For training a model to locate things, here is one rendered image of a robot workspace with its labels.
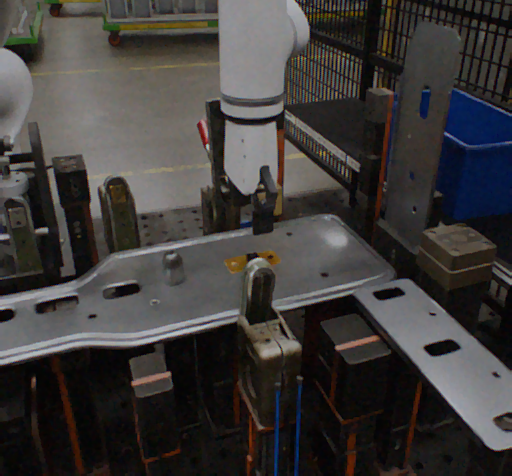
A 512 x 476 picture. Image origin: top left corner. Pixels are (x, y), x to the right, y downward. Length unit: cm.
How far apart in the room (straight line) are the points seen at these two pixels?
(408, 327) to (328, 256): 19
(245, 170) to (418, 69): 31
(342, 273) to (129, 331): 32
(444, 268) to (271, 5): 43
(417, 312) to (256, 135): 32
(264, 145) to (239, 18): 16
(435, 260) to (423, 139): 18
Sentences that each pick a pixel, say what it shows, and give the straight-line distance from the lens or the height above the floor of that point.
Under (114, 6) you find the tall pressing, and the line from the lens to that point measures 762.
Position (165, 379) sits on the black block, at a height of 99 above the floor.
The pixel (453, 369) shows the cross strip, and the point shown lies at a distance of 73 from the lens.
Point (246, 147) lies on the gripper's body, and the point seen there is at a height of 121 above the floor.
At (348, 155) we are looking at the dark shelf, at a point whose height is 102.
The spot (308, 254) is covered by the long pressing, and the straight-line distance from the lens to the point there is 90.
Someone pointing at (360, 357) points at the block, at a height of 98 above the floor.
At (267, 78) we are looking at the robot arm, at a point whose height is 130.
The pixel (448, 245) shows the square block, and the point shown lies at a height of 106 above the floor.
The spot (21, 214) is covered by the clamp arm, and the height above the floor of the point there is 108.
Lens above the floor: 148
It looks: 29 degrees down
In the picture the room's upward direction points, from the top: straight up
